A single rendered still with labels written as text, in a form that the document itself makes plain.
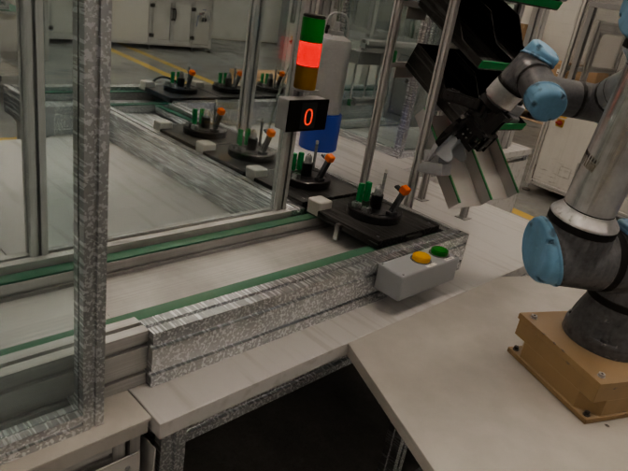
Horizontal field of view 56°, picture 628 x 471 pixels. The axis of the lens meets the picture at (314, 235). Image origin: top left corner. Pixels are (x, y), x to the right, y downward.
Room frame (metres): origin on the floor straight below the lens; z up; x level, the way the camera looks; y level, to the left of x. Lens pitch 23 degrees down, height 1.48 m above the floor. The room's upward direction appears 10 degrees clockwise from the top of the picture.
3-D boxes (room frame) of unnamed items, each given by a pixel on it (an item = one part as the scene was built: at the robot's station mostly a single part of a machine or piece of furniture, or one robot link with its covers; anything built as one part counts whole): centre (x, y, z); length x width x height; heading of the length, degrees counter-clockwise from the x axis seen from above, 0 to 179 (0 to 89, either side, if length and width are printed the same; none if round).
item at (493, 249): (1.71, 0.19, 0.84); 1.50 x 1.41 x 0.03; 138
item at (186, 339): (1.10, -0.07, 0.91); 0.89 x 0.06 x 0.11; 138
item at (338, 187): (1.58, 0.05, 1.01); 0.24 x 0.24 x 0.13; 48
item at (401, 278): (1.20, -0.24, 0.93); 0.21 x 0.07 x 0.06; 138
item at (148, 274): (1.20, 0.08, 0.91); 0.84 x 0.28 x 0.10; 138
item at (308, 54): (1.35, 0.08, 1.33); 0.05 x 0.05 x 0.05
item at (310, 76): (1.35, 0.08, 1.28); 0.05 x 0.05 x 0.05
